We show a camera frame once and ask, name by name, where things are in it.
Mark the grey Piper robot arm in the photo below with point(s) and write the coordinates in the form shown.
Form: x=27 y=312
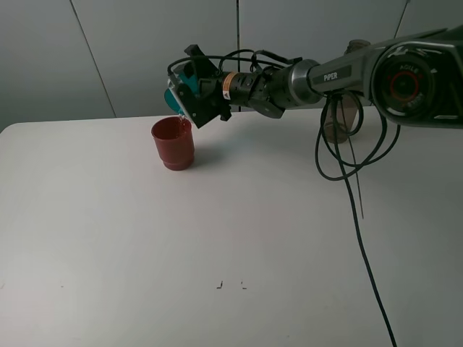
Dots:
x=413 y=81

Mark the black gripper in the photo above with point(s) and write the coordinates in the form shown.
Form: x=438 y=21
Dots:
x=213 y=93

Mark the red plastic cup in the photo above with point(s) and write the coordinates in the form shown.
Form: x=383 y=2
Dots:
x=174 y=142

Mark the grey translucent water bottle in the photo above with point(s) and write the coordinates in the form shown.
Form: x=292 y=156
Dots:
x=346 y=113

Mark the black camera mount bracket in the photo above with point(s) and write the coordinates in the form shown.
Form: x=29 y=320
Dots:
x=173 y=83

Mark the teal translucent plastic cup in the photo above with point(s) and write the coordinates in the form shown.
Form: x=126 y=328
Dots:
x=182 y=83

